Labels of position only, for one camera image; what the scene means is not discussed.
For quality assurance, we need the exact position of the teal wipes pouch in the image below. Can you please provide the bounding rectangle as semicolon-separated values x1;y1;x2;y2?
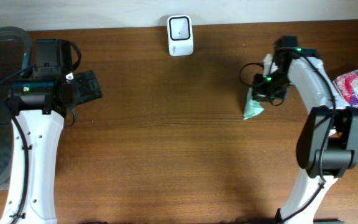
243;88;264;120

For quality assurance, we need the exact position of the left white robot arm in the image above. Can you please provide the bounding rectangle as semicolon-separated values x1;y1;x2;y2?
0;39;102;223

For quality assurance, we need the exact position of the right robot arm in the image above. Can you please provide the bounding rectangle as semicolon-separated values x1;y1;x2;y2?
251;35;358;223

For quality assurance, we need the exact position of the white barcode scanner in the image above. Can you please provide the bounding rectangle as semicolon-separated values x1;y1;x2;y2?
167;15;194;57

